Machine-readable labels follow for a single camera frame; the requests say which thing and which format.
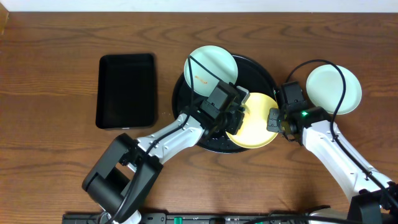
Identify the yellow plate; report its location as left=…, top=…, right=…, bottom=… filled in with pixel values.
left=226, top=93, right=278, bottom=149

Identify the light blue plate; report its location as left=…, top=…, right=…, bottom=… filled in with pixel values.
left=306, top=65, right=362, bottom=114
left=184, top=45, right=238, bottom=97

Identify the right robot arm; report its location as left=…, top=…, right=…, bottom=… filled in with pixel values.
left=267, top=82, right=397, bottom=223

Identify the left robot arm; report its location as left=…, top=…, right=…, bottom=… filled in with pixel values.
left=82, top=106, right=244, bottom=223

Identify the black round tray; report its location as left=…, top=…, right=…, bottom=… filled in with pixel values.
left=172, top=55, right=277, bottom=154

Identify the black rectangular tray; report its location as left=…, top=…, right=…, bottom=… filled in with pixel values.
left=95, top=53, right=157, bottom=129

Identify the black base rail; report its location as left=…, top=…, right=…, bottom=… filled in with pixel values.
left=61, top=212, right=343, bottom=224

